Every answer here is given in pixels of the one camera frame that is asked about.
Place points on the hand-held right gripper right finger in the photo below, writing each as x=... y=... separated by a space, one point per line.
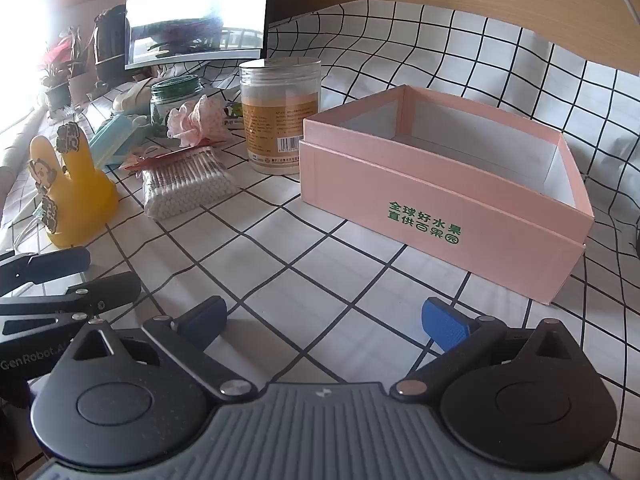
x=445 y=327

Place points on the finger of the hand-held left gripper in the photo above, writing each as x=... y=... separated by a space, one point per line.
x=60 y=262
x=107 y=291

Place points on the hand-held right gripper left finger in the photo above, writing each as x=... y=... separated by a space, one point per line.
x=207 y=316

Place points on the blue cotton pad packet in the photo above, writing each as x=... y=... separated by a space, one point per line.
x=112 y=135

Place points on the pink cardboard box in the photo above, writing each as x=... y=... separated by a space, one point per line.
x=400 y=195

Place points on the yellow rabbit-shaped holder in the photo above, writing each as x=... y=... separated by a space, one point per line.
x=85 y=195

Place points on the checkered white tablecloth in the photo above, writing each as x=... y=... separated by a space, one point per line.
x=310 y=270

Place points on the cotton swab pack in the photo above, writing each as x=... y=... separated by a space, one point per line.
x=185 y=185

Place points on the potted plant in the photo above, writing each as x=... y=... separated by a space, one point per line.
x=57 y=87

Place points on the pink fabric scrunchie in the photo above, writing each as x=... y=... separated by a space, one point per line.
x=197 y=120

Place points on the green lidded jar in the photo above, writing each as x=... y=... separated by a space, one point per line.
x=172 y=97

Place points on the small printed packet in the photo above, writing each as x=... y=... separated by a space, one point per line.
x=233 y=113

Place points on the clear plastic jar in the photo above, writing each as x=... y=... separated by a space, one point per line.
x=280 y=110

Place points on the black computer monitor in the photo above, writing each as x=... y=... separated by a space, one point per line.
x=195 y=5

